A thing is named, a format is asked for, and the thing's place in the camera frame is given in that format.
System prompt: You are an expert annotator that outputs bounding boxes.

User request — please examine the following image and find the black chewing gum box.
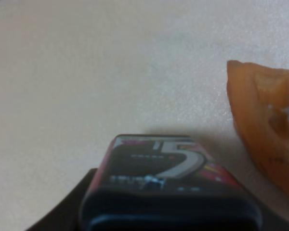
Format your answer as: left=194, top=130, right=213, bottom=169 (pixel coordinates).
left=79, top=134, right=263, bottom=231

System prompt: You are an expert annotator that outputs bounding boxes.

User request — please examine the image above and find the orange waffle slice toy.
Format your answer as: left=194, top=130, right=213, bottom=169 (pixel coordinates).
left=226, top=60, right=289, bottom=196

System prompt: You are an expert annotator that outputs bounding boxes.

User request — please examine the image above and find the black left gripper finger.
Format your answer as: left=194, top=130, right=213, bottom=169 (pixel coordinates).
left=27, top=168, right=97, bottom=231

